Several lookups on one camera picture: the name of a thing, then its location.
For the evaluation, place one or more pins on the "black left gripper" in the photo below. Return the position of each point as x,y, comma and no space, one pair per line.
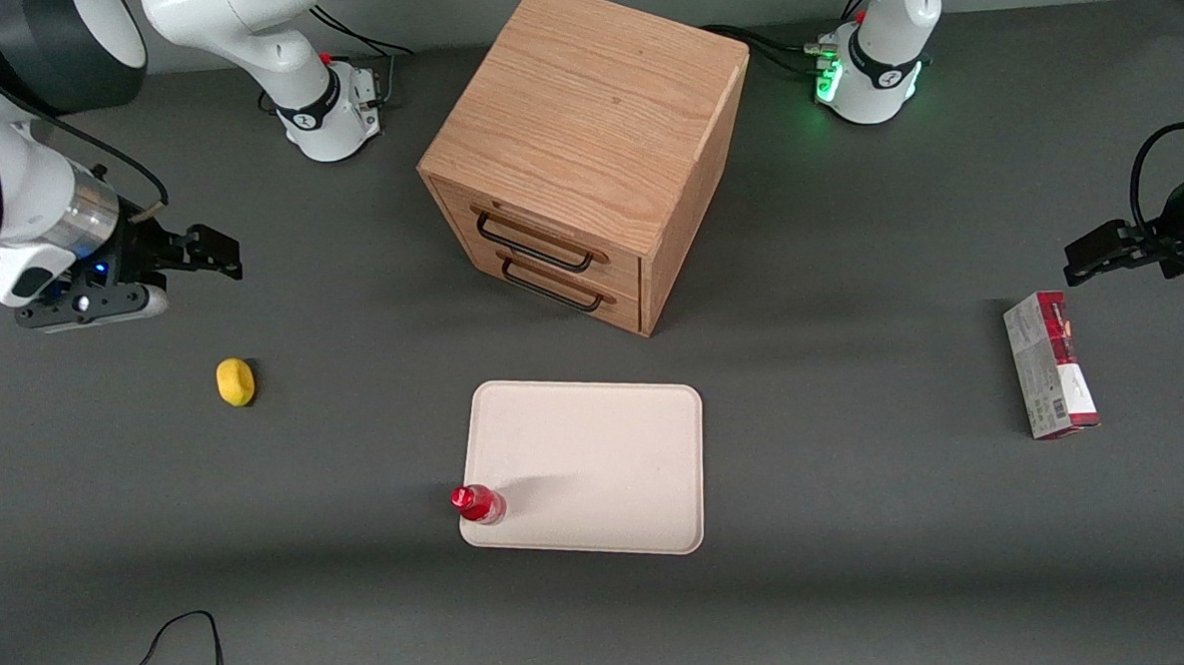
1179,224

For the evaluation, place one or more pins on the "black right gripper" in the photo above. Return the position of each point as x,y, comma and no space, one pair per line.
141,249

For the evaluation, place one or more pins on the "red coke bottle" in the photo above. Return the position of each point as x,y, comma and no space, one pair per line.
478,504

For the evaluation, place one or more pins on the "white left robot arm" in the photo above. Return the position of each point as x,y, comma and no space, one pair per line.
880,70

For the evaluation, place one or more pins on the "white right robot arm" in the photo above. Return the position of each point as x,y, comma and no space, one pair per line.
5,168

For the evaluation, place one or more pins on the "white rectangular tray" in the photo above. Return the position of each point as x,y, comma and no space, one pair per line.
608,462

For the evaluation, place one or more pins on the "red plaid cardboard box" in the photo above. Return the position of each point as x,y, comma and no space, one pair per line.
1048,373

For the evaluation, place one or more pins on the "yellow lemon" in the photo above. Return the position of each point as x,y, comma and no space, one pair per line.
235,382

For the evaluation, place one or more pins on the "wooden drawer front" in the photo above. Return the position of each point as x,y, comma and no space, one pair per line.
548,229
541,300

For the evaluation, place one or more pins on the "wooden drawer cabinet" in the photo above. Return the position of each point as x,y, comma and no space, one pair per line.
582,103

